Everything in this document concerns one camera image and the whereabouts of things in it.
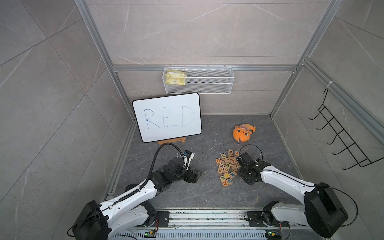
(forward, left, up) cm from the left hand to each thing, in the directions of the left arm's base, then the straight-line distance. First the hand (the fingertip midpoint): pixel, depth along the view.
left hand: (197, 168), depth 78 cm
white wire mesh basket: (+56, -7, +17) cm, 59 cm away
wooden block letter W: (0, -20, -10) cm, 23 cm away
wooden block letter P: (-3, -15, -10) cm, 18 cm away
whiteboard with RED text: (+31, +19, +7) cm, 37 cm away
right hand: (0, -26, -11) cm, 28 cm away
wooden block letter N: (-5, -16, -10) cm, 19 cm away
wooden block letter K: (+2, -14, -10) cm, 17 cm away
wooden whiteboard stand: (+23, +16, -7) cm, 29 cm away
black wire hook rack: (-8, -66, +20) cm, 69 cm away
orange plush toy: (+26, -32, -4) cm, 41 cm away
